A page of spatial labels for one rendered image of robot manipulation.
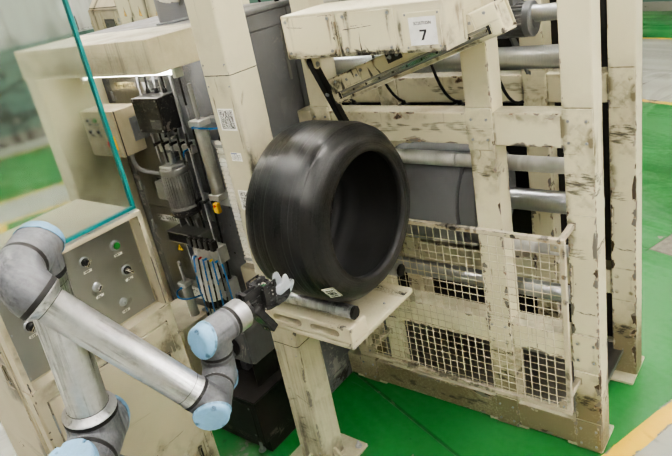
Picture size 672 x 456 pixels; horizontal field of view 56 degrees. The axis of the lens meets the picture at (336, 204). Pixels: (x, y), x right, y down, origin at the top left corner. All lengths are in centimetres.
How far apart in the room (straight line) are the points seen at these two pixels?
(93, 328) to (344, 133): 88
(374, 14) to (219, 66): 51
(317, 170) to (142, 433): 119
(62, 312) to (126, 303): 78
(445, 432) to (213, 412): 145
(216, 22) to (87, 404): 115
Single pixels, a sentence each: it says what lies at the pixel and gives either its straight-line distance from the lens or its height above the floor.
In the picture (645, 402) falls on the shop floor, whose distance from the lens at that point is 306.
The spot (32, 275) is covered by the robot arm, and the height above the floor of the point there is 143.
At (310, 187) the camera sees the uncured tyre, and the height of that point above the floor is 136.
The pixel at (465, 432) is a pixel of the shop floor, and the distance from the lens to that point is 289.
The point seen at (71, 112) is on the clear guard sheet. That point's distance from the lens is 214.
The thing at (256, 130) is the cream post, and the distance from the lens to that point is 213.
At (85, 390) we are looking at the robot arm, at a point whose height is 101.
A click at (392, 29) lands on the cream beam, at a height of 171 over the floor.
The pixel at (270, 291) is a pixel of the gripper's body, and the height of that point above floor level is 110.
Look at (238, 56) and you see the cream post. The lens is 208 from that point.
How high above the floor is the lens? 198
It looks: 22 degrees down
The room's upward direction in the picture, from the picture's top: 11 degrees counter-clockwise
